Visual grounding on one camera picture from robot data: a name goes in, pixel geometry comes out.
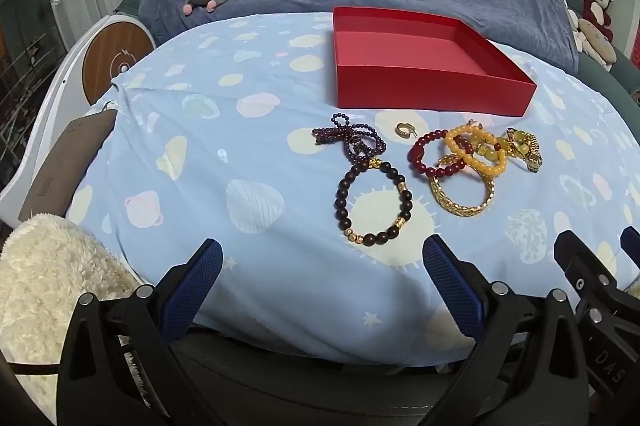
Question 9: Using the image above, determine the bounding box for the cream fluffy rug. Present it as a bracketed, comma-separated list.
[0, 213, 147, 412]

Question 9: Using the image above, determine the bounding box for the brown leather pad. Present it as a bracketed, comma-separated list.
[18, 109, 117, 223]

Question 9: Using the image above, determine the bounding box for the gold hoop earring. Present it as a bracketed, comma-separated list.
[395, 122, 418, 139]

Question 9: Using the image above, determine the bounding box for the white round wooden-faced device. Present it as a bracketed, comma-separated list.
[1, 14, 155, 228]

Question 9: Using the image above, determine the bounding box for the gold link watch bracelet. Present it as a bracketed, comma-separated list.
[504, 126, 544, 174]

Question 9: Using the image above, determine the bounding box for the light blue patterned sheet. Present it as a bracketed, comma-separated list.
[67, 12, 639, 366]

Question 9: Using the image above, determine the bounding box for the dark red bead bracelet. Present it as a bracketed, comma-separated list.
[408, 128, 474, 179]

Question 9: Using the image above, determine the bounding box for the red cardboard tray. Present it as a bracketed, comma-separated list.
[333, 6, 537, 117]

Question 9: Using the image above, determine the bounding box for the beige plush toy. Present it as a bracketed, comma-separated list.
[567, 8, 617, 72]

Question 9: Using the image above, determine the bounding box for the red monkey plush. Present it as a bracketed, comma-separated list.
[582, 0, 613, 43]

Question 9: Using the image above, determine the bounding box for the gold woven chain bracelet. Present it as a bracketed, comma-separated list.
[428, 165, 497, 218]

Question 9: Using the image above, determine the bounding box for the green sofa bed frame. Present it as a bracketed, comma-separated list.
[564, 0, 639, 107]

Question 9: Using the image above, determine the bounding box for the orange amber bead bracelet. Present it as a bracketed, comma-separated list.
[444, 124, 510, 179]

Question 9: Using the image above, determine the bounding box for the dark wooden bead bracelet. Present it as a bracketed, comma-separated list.
[334, 157, 414, 244]

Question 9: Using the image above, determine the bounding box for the purple garnet bead strand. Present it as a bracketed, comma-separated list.
[311, 113, 386, 164]

